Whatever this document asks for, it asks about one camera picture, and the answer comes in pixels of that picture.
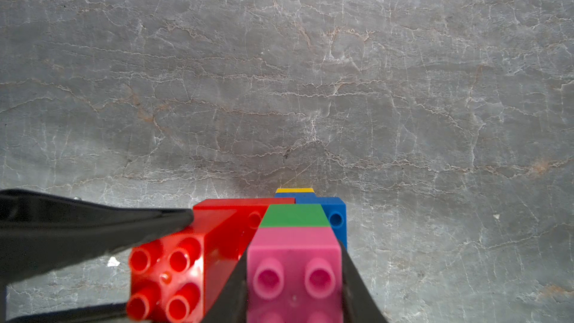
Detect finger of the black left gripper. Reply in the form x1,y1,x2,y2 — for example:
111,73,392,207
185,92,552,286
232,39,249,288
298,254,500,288
1,189,194,284
8,303,127,323

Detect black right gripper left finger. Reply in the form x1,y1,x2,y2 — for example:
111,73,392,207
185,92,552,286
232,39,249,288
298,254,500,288
201,254,248,323

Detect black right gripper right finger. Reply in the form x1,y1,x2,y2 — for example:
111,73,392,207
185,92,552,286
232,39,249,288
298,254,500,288
339,241,388,323

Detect small red lego brick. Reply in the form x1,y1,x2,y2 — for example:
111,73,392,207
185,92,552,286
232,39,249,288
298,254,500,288
126,209,239,322

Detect pink lego brick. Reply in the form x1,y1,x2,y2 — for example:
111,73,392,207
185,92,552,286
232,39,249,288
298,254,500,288
247,227,343,323

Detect long red lego brick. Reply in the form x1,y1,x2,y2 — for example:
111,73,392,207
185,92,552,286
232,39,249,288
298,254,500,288
194,197,295,260

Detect green lego brick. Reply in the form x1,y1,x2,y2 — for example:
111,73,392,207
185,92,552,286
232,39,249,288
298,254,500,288
259,204,331,228

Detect yellow lego brick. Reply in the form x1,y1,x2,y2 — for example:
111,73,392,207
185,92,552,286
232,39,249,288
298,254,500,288
276,188,315,194

